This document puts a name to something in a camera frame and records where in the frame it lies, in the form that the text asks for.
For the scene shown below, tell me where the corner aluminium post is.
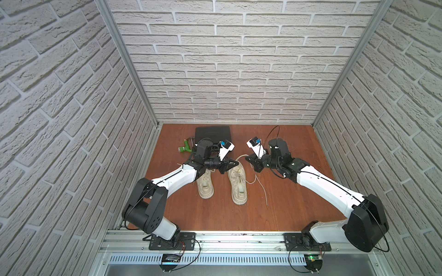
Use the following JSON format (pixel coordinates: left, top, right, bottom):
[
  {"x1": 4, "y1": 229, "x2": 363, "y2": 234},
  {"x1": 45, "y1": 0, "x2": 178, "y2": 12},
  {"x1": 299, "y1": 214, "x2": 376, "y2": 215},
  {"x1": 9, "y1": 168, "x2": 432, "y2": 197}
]
[
  {"x1": 96, "y1": 0, "x2": 160, "y2": 128},
  {"x1": 312, "y1": 0, "x2": 394, "y2": 128}
]

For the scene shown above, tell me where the right controller board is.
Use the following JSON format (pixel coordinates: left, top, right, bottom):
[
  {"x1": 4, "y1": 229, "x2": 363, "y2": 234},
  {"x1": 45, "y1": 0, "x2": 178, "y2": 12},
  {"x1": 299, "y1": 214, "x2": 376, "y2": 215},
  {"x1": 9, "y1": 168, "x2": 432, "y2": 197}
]
[{"x1": 304, "y1": 255, "x2": 323, "y2": 273}]

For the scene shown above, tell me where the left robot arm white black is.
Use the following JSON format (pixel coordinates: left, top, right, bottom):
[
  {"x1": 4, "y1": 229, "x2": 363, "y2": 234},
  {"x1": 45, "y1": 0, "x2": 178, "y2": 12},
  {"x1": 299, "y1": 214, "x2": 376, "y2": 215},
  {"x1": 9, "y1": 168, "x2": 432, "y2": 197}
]
[{"x1": 122, "y1": 139, "x2": 239, "y2": 243}]

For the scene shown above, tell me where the aluminium front rail frame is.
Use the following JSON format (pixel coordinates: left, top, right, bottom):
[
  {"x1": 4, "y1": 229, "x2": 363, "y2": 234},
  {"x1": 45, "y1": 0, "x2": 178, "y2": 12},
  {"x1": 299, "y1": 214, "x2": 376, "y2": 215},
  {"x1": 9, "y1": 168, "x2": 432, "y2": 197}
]
[{"x1": 89, "y1": 230, "x2": 393, "y2": 276}]

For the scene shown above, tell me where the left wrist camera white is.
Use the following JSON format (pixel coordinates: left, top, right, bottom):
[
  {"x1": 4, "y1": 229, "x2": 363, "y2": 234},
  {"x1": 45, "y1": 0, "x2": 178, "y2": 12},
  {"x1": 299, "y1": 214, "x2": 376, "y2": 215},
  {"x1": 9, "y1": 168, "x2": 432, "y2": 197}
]
[{"x1": 218, "y1": 140, "x2": 235, "y2": 161}]

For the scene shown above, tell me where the left controller board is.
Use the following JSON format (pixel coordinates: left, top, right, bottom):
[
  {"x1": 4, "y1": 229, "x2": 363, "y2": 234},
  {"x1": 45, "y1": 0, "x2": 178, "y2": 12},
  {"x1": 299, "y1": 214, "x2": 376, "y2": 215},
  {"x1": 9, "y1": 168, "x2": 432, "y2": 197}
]
[{"x1": 160, "y1": 254, "x2": 181, "y2": 272}]

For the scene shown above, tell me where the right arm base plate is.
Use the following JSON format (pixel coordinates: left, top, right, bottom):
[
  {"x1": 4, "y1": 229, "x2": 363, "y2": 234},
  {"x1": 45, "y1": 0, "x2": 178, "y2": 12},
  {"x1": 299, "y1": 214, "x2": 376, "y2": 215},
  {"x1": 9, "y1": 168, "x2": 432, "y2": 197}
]
[{"x1": 283, "y1": 232, "x2": 332, "y2": 253}]

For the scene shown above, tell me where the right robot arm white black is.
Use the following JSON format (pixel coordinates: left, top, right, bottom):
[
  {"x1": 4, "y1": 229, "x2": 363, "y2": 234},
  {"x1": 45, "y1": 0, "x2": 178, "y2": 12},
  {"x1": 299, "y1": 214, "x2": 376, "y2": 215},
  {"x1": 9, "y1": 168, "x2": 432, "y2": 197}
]
[{"x1": 246, "y1": 138, "x2": 389, "y2": 253}]

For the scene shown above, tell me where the green handled tool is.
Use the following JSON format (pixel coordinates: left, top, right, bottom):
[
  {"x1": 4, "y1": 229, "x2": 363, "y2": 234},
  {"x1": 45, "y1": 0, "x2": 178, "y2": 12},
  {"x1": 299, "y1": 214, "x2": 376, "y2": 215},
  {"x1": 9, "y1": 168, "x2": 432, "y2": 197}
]
[{"x1": 178, "y1": 138, "x2": 194, "y2": 153}]

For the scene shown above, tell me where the right corner aluminium post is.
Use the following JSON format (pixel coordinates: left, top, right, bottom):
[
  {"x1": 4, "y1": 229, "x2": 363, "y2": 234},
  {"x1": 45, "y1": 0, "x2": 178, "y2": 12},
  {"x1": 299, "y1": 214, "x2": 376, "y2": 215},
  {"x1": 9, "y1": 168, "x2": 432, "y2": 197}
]
[{"x1": 312, "y1": 0, "x2": 394, "y2": 128}]

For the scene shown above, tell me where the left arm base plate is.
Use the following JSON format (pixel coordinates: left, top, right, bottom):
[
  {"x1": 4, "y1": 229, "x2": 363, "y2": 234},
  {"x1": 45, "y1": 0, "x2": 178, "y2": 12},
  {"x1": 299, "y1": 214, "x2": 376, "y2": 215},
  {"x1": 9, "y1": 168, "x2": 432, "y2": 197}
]
[{"x1": 148, "y1": 232, "x2": 196, "y2": 251}]

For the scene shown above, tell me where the left corner aluminium post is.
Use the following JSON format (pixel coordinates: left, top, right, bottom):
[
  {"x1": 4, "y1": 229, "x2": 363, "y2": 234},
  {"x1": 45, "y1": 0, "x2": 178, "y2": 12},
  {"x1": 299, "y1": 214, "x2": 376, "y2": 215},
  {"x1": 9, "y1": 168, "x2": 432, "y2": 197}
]
[{"x1": 96, "y1": 0, "x2": 160, "y2": 128}]

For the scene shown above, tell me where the black plastic tool case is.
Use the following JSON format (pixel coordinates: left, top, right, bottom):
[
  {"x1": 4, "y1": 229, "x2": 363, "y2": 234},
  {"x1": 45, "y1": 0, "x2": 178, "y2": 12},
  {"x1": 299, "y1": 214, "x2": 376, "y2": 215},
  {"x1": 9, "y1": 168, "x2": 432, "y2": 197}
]
[{"x1": 195, "y1": 125, "x2": 232, "y2": 145}]

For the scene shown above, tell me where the beige sneaker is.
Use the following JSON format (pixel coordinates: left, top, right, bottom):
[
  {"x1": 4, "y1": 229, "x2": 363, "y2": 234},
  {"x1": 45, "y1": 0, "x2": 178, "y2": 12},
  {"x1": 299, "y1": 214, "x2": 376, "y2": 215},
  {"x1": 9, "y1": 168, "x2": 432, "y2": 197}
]
[
  {"x1": 227, "y1": 154, "x2": 268, "y2": 208},
  {"x1": 196, "y1": 170, "x2": 214, "y2": 200}
]

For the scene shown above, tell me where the controller board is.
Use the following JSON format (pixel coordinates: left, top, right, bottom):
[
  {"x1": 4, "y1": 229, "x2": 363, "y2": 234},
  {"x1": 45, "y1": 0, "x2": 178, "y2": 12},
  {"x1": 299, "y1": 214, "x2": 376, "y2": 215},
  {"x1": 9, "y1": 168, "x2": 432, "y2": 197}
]
[
  {"x1": 304, "y1": 255, "x2": 323, "y2": 273},
  {"x1": 160, "y1": 254, "x2": 181, "y2": 272}
]

